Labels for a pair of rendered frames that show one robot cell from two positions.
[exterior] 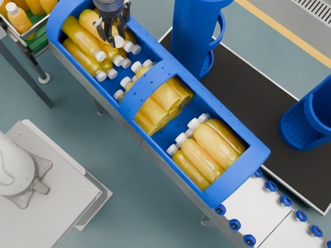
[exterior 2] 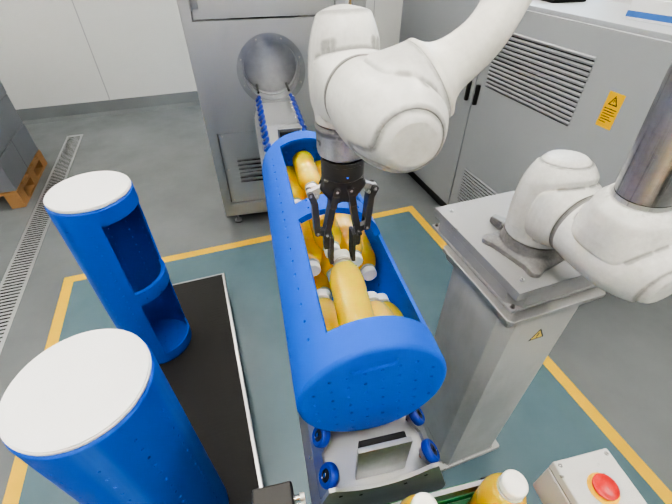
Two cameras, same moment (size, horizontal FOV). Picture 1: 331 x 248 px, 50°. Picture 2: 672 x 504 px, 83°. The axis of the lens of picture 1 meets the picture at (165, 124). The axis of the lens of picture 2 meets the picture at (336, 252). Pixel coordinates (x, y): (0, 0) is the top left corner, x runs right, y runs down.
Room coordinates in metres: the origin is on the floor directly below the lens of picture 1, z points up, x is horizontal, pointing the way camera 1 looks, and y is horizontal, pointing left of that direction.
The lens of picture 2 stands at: (1.06, 0.55, 1.74)
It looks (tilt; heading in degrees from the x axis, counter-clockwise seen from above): 41 degrees down; 218
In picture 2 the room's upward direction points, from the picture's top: straight up
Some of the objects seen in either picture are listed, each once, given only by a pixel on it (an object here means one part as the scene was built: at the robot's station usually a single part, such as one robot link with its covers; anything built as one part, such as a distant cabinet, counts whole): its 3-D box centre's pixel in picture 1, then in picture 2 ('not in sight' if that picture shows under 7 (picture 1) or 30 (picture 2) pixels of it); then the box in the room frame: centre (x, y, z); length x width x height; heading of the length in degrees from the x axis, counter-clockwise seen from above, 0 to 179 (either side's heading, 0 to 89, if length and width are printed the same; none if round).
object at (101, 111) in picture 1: (94, 95); not in sight; (0.68, 0.44, 0.31); 0.06 x 0.06 x 0.63; 50
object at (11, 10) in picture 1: (11, 8); (513, 485); (0.73, 0.64, 1.09); 0.04 x 0.04 x 0.02
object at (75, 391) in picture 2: not in sight; (79, 383); (1.05, -0.12, 1.03); 0.28 x 0.28 x 0.01
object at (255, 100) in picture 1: (246, 110); (189, 402); (0.78, -0.52, 0.07); 1.50 x 0.52 x 0.15; 57
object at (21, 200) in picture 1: (19, 175); (525, 235); (0.10, 0.46, 1.10); 0.22 x 0.18 x 0.06; 69
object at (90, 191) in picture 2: not in sight; (88, 190); (0.68, -0.85, 1.03); 0.28 x 0.28 x 0.01
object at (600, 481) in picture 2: not in sight; (605, 487); (0.66, 0.75, 1.11); 0.04 x 0.04 x 0.01
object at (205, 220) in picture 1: (213, 220); not in sight; (0.05, -0.32, 0.31); 0.06 x 0.06 x 0.63; 50
